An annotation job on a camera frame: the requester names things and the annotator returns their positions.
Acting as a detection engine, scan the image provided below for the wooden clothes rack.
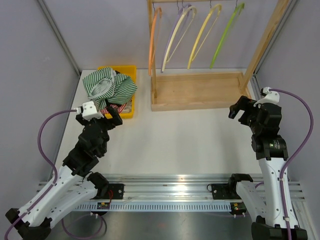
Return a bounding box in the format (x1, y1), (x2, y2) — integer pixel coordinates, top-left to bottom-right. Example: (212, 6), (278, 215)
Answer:
(147, 0), (291, 112)

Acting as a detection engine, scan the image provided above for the yellow plastic bin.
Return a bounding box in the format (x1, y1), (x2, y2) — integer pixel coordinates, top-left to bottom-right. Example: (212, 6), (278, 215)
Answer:
(110, 65), (138, 119)

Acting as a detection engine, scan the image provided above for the cream hanger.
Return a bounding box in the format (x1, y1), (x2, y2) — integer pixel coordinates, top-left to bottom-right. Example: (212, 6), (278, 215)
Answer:
(160, 5), (197, 73)

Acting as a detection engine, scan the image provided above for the aluminium rail base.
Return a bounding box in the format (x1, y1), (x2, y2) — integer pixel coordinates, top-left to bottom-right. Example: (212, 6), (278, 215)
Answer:
(37, 173), (306, 213)

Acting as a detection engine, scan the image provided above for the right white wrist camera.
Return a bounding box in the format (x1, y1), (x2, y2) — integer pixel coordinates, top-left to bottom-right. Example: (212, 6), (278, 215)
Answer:
(253, 87), (280, 107)

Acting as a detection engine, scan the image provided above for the green white striped tank top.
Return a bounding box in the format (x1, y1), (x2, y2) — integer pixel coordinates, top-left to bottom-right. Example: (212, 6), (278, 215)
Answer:
(82, 67), (138, 110)

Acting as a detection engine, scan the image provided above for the red white striped tank top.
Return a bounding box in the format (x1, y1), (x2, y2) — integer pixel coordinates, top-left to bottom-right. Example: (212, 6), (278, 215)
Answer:
(101, 99), (134, 114)

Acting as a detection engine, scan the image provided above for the purple floor cable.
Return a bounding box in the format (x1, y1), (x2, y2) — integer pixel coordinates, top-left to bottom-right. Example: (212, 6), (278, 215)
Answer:
(61, 212), (108, 237)

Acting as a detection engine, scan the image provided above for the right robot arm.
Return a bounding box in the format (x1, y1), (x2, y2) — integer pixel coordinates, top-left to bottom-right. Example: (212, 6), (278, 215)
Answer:
(226, 96), (308, 240)

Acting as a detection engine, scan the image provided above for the green hanger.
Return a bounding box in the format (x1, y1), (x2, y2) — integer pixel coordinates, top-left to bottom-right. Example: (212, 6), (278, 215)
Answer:
(209, 1), (245, 69)

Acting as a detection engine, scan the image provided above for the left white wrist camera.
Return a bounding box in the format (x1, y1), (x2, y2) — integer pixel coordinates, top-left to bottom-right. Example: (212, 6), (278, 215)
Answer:
(74, 101), (104, 121)

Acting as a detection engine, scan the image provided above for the black tank top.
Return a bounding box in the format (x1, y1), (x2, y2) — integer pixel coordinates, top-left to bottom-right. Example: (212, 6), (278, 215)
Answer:
(107, 71), (129, 105)

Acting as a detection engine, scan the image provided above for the orange hanger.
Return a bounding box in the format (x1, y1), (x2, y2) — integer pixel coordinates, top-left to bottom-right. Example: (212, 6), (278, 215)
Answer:
(148, 7), (162, 76)

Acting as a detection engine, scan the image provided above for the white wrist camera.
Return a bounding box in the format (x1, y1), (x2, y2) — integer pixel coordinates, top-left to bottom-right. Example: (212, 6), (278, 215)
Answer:
(74, 101), (104, 121)
(253, 87), (280, 107)

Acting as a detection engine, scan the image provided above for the purple hanger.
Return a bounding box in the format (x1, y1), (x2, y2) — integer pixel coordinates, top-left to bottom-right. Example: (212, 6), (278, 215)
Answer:
(162, 4), (197, 68)

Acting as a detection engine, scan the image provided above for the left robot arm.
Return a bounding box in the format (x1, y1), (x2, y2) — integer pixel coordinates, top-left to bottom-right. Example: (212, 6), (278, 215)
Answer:
(4, 101), (123, 240)

